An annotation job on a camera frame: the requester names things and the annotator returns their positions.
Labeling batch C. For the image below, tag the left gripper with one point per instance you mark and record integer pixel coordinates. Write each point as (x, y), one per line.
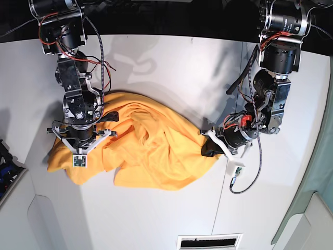
(233, 138)

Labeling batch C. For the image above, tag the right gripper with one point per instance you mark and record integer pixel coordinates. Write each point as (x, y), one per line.
(82, 140)

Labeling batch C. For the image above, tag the yellow t-shirt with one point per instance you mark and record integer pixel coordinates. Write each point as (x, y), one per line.
(155, 147)

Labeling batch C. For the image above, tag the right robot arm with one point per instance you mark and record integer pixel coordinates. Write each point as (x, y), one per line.
(61, 32)

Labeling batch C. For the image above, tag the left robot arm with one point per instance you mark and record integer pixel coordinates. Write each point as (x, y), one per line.
(284, 24)

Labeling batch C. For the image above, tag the black blue clutter pile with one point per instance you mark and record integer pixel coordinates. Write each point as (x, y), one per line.
(9, 170)

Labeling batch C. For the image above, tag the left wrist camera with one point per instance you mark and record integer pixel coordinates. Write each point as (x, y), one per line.
(234, 168)

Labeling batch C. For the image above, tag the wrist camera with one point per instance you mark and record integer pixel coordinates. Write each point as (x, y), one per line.
(79, 160)
(234, 168)

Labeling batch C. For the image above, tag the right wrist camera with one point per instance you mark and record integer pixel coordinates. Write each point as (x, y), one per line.
(79, 160)

